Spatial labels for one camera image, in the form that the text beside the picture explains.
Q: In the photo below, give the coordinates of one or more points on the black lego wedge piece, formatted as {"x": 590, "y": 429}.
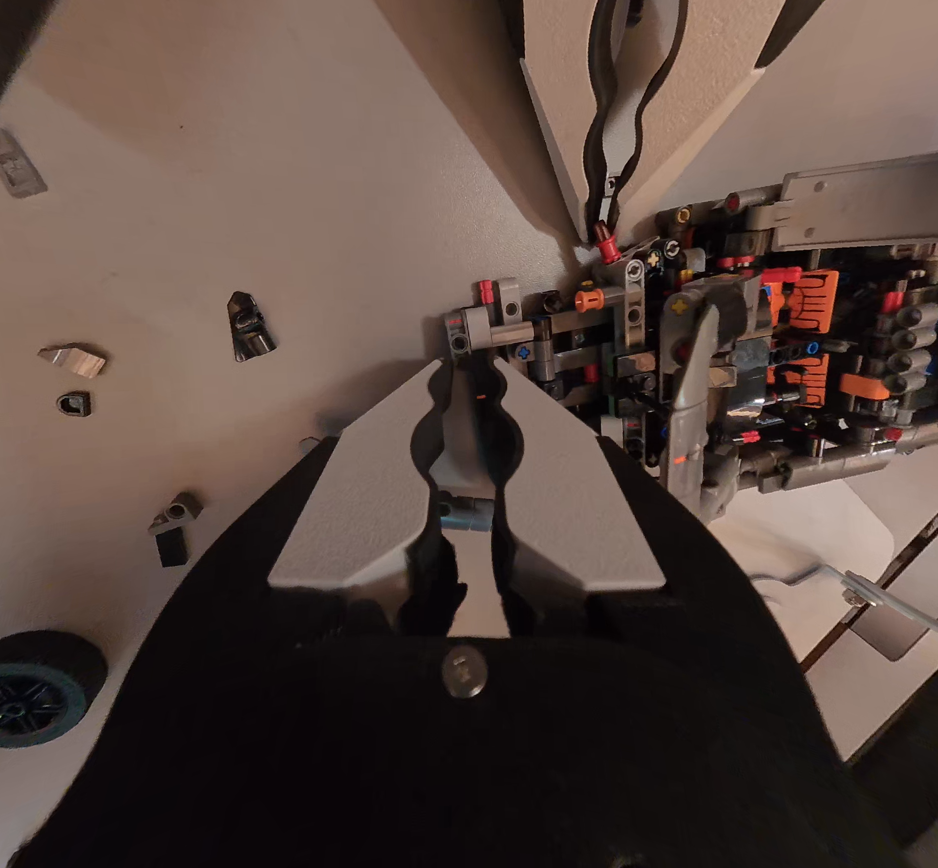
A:
{"x": 253, "y": 326}

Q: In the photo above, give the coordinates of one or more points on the white book stand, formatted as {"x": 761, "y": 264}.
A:
{"x": 806, "y": 538}

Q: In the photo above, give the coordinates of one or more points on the grey lego plate piece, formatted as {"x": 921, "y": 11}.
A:
{"x": 20, "y": 164}

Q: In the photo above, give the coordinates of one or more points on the grey lego connector piece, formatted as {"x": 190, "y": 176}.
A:
{"x": 179, "y": 510}

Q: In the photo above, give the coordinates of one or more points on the black lego wheel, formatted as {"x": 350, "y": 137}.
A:
{"x": 44, "y": 688}

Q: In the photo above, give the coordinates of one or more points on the small black lego piece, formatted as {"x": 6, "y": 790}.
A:
{"x": 75, "y": 403}

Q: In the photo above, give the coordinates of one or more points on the grey lego slope piece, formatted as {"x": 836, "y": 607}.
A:
{"x": 73, "y": 361}

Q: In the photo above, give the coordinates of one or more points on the small black lego brick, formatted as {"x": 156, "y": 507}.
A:
{"x": 172, "y": 547}

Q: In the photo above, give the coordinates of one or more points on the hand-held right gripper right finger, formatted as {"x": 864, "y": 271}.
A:
{"x": 579, "y": 509}

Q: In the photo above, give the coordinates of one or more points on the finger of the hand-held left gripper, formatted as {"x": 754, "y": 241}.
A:
{"x": 564, "y": 40}
{"x": 725, "y": 18}

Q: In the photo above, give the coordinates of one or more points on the grey lego car model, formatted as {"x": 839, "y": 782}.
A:
{"x": 689, "y": 406}

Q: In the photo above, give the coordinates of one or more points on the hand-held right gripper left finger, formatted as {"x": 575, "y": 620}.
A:
{"x": 352, "y": 509}

